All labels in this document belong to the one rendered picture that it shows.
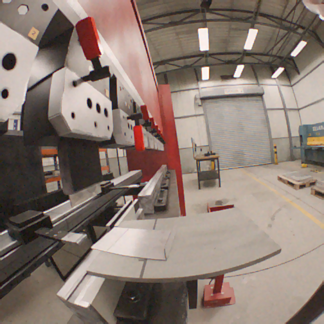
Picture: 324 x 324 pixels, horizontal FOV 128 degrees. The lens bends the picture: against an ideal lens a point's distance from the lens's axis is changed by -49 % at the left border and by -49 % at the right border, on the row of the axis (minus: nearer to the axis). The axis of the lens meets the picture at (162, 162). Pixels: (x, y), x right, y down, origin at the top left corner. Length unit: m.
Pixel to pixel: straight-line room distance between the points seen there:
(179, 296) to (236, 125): 7.66
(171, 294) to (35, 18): 0.44
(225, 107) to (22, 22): 7.84
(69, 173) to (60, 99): 0.10
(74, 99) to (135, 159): 2.28
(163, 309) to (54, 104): 0.34
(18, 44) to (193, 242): 0.31
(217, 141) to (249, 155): 1.80
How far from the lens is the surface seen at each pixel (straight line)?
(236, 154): 7.68
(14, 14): 0.17
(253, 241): 0.24
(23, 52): 0.15
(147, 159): 2.40
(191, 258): 0.21
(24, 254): 0.45
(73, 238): 0.31
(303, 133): 7.47
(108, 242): 0.27
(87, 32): 0.20
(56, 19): 0.25
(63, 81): 0.18
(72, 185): 0.22
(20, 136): 0.78
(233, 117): 7.81
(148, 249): 0.24
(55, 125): 0.18
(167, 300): 0.31
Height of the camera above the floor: 1.14
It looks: 3 degrees down
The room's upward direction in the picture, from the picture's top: 7 degrees counter-clockwise
